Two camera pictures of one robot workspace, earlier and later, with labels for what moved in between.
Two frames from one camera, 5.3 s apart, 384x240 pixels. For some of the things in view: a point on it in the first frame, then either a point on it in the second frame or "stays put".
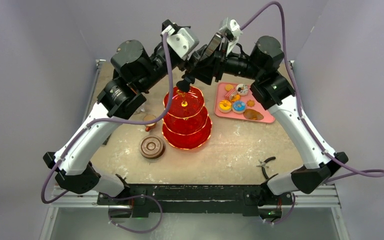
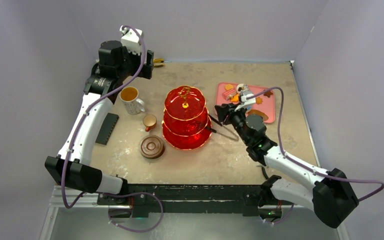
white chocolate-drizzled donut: (242, 89) stays put
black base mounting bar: (251, 200) stays put
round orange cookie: (229, 87) stays put
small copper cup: (148, 127) stays put
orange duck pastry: (235, 97) stays put
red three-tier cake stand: (187, 126) stays put
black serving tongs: (184, 84) → (225, 135)
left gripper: (185, 64) → (146, 72)
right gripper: (214, 66) → (223, 112)
